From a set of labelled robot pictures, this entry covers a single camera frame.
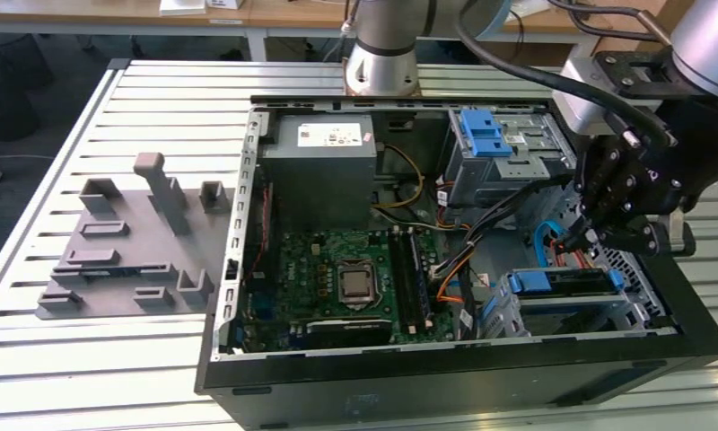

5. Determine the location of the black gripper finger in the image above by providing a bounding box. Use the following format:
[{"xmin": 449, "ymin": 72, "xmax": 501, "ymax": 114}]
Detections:
[
  {"xmin": 565, "ymin": 136, "xmax": 624, "ymax": 251},
  {"xmin": 597, "ymin": 197, "xmax": 660, "ymax": 256}
]

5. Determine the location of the orange power wire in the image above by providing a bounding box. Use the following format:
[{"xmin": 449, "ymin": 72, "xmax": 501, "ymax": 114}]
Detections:
[{"xmin": 548, "ymin": 240, "xmax": 601, "ymax": 271}]

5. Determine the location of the blue data wire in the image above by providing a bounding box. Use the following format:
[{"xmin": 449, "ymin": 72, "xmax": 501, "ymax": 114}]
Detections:
[{"xmin": 537, "ymin": 219, "xmax": 576, "ymax": 271}]

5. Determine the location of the hard disk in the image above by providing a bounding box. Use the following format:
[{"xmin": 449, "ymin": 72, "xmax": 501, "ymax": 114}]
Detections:
[{"xmin": 510, "ymin": 268, "xmax": 622, "ymax": 296}]

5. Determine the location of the grey disk bay cage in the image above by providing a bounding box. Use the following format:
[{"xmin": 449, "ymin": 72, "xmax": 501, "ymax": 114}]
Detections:
[{"xmin": 480, "ymin": 265, "xmax": 666, "ymax": 339}]

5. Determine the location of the grey optical drive cage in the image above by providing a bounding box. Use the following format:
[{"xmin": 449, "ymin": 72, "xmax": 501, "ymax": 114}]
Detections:
[{"xmin": 445, "ymin": 106, "xmax": 580, "ymax": 208}]

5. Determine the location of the blue plastic latch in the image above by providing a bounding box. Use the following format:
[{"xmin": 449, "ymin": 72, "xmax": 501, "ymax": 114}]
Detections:
[{"xmin": 460, "ymin": 109, "xmax": 514, "ymax": 158}]

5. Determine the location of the wooden cabinet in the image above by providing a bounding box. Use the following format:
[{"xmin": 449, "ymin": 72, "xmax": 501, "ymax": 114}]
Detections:
[{"xmin": 589, "ymin": 0, "xmax": 681, "ymax": 59}]

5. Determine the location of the installed RAM stick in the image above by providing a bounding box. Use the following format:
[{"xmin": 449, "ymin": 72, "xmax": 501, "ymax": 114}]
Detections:
[{"xmin": 406, "ymin": 229, "xmax": 438, "ymax": 328}]

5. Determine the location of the CPU socket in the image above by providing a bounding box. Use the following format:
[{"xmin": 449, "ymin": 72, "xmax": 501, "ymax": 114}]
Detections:
[{"xmin": 333, "ymin": 258, "xmax": 380, "ymax": 312}]

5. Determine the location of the black PC case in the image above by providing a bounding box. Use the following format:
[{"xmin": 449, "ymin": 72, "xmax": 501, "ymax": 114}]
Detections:
[{"xmin": 194, "ymin": 93, "xmax": 718, "ymax": 431}]

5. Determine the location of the grey power supply unit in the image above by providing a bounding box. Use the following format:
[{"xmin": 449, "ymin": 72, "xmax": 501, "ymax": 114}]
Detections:
[{"xmin": 256, "ymin": 112, "xmax": 377, "ymax": 231}]

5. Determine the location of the silver CPU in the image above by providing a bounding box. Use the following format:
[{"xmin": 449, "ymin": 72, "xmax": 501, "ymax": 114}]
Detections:
[{"xmin": 338, "ymin": 270, "xmax": 373, "ymax": 301}]

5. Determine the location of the black graphics card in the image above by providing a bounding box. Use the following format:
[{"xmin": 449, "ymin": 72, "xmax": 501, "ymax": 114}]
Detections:
[{"xmin": 301, "ymin": 316, "xmax": 394, "ymax": 349}]

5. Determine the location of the green motherboard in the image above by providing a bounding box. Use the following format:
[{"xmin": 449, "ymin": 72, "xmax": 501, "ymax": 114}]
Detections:
[{"xmin": 241, "ymin": 226, "xmax": 456, "ymax": 352}]

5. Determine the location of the grey parts rack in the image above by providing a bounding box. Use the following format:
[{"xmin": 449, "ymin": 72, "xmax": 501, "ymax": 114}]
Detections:
[{"xmin": 34, "ymin": 151, "xmax": 240, "ymax": 321}]

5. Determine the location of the wooden desk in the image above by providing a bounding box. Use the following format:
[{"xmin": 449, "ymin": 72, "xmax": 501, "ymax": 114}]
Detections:
[{"xmin": 0, "ymin": 0, "xmax": 616, "ymax": 62}]

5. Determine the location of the black office chair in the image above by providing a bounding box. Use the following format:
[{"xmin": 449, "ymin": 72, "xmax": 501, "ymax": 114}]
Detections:
[{"xmin": 0, "ymin": 33, "xmax": 56, "ymax": 143}]

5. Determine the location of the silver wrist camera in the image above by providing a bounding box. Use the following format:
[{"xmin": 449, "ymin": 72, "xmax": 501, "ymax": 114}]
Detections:
[{"xmin": 557, "ymin": 57, "xmax": 616, "ymax": 136}]

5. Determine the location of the black cable bundle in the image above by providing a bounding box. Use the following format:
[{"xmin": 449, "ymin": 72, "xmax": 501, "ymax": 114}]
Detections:
[{"xmin": 433, "ymin": 174, "xmax": 576, "ymax": 291}]

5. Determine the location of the black camera bracket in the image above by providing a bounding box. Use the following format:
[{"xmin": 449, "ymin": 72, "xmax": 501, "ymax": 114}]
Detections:
[{"xmin": 592, "ymin": 50, "xmax": 693, "ymax": 99}]

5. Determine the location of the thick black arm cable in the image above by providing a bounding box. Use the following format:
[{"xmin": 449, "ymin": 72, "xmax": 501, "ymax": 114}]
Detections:
[{"xmin": 456, "ymin": 0, "xmax": 678, "ymax": 147}]

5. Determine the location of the thin cable brown plug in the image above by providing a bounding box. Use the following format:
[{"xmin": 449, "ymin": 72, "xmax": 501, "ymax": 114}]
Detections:
[{"xmin": 548, "ymin": 0, "xmax": 673, "ymax": 46}]

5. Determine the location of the yellow wire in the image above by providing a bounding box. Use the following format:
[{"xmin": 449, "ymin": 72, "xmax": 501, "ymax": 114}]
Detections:
[{"xmin": 372, "ymin": 143, "xmax": 425, "ymax": 209}]

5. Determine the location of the thin red wire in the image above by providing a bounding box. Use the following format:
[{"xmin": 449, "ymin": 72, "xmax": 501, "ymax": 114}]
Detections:
[{"xmin": 242, "ymin": 185, "xmax": 276, "ymax": 284}]

